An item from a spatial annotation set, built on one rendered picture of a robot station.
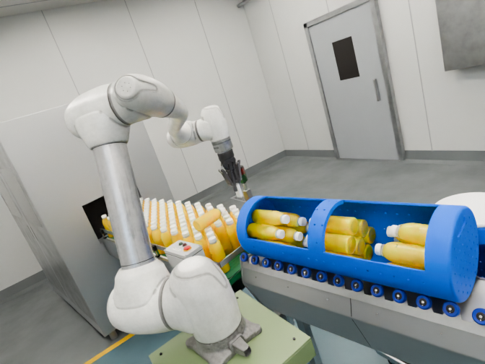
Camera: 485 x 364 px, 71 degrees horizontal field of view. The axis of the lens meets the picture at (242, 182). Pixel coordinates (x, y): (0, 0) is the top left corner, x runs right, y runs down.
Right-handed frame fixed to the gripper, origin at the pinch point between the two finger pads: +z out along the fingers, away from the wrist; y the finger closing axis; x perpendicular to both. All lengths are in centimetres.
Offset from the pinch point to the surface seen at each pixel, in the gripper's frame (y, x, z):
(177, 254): 33.2, -17.9, 18.4
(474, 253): -8, 92, 23
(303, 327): -5, 9, 84
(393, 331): 13, 72, 44
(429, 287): 13, 86, 23
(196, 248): 26.3, -10.8, 18.2
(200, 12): -323, -352, -170
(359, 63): -366, -117, -17
